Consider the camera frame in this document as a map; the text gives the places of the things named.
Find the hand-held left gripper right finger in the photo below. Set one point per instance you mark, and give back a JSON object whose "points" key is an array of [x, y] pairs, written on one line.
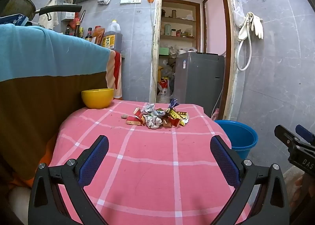
{"points": [[225, 161]]}

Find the yellow plastic bowl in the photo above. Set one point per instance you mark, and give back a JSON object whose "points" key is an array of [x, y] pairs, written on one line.
{"points": [[98, 98]]}

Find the pink plaid tablecloth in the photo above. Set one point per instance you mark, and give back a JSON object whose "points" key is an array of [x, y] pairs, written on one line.
{"points": [[147, 158]]}

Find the orange red striped towel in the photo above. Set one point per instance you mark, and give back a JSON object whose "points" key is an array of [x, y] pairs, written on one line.
{"points": [[115, 72]]}

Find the pink door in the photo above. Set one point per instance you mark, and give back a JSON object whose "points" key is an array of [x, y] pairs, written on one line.
{"points": [[215, 23]]}

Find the blue plastic bucket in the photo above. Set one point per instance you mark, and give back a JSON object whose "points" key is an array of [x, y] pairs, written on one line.
{"points": [[242, 138]]}

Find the grey washing machine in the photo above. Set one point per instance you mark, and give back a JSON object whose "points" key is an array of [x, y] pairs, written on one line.
{"points": [[199, 82]]}

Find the metal pot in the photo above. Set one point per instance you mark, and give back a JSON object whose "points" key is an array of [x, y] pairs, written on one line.
{"points": [[19, 5]]}

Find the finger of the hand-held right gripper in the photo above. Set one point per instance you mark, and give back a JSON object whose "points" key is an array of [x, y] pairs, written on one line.
{"points": [[285, 133], [305, 133]]}

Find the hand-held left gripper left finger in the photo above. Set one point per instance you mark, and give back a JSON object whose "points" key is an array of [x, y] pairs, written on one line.
{"points": [[94, 161]]}

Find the wooden shelf unit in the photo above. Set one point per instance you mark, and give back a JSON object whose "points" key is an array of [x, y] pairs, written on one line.
{"points": [[179, 20]]}

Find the dark sauce bottle yellow label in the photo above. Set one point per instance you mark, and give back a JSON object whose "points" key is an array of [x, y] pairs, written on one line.
{"points": [[81, 33]]}

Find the blue and brown cloth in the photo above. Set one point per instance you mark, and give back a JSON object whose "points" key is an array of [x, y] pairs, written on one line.
{"points": [[44, 72]]}

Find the pile of cartons and wrappers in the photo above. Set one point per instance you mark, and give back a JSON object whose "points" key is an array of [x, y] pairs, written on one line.
{"points": [[172, 116]]}

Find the large cooking oil bottle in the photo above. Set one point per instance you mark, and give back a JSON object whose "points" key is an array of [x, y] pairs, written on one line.
{"points": [[113, 37]]}

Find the green box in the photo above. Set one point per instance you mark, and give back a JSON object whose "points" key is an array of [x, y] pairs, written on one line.
{"points": [[163, 51]]}

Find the orange pouch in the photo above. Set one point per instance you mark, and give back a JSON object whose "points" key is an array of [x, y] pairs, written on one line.
{"points": [[98, 35]]}

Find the small dark bottle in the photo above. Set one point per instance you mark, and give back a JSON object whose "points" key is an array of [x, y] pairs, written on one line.
{"points": [[67, 31]]}

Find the metal utensil holder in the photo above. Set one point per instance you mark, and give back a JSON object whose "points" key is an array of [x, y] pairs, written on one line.
{"points": [[67, 14]]}

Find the green canister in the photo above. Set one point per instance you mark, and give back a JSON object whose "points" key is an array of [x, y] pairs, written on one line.
{"points": [[167, 30]]}

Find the brown cylinder can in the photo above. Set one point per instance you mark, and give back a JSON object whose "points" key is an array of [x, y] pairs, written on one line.
{"points": [[174, 13]]}

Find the blue patterned box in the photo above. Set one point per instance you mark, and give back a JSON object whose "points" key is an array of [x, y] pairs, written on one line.
{"points": [[13, 20]]}

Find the white sack red print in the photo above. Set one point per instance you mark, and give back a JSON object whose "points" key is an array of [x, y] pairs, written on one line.
{"points": [[164, 92]]}

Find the orange cloth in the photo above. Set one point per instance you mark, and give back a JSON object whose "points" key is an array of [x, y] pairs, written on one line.
{"points": [[44, 158]]}

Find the wooden door frame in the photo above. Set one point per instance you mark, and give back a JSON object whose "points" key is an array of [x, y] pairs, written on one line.
{"points": [[154, 42]]}

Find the cream rubber gloves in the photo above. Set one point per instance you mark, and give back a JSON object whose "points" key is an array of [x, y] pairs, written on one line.
{"points": [[256, 25]]}

